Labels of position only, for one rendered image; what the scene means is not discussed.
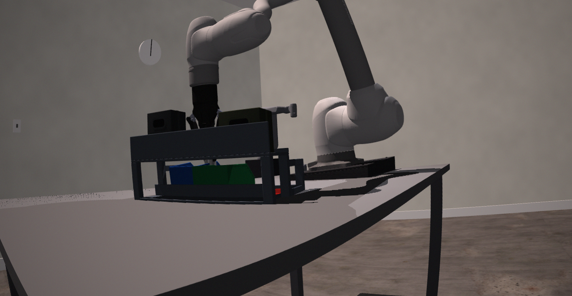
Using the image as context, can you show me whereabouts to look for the olive green tool case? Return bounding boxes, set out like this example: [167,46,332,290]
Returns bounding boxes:
[219,107,274,152]

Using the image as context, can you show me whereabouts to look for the blue bin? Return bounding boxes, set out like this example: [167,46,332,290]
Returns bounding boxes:
[169,162,193,185]

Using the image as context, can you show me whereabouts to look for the green bin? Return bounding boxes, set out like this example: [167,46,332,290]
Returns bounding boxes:
[192,164,255,185]

